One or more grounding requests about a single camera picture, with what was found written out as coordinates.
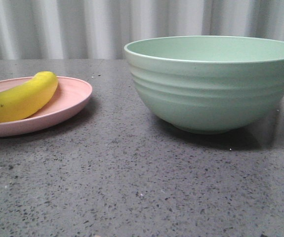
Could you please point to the yellow banana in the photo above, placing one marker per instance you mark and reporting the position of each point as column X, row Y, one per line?
column 26, row 99

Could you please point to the pink plate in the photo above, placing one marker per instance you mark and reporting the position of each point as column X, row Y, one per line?
column 71, row 96

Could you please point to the green ribbed bowl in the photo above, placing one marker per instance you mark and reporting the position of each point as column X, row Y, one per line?
column 208, row 84

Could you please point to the white pleated curtain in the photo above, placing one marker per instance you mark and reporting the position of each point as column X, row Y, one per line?
column 79, row 29

